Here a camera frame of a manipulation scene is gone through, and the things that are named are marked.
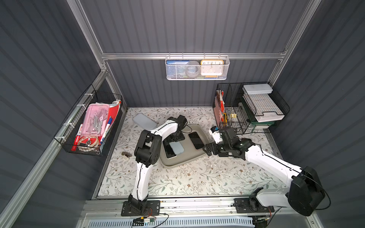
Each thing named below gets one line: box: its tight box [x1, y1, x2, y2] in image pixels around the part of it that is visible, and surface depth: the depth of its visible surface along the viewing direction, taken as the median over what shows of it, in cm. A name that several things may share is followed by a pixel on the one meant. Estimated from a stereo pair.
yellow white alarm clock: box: [200, 59, 225, 78], surface depth 90 cm
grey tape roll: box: [185, 60, 201, 78], surface depth 90 cm
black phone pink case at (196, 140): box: [188, 131, 205, 151], surface depth 101 cm
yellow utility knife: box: [223, 112, 228, 127], surface depth 114 cm
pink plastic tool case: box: [82, 103, 110, 136], surface depth 73 cm
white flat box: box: [241, 83, 274, 95], surface depth 105 cm
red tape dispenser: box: [78, 135, 100, 148], surface depth 68 cm
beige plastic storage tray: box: [159, 123, 210, 168], surface depth 96 cm
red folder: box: [107, 100, 122, 128], surface depth 79 cm
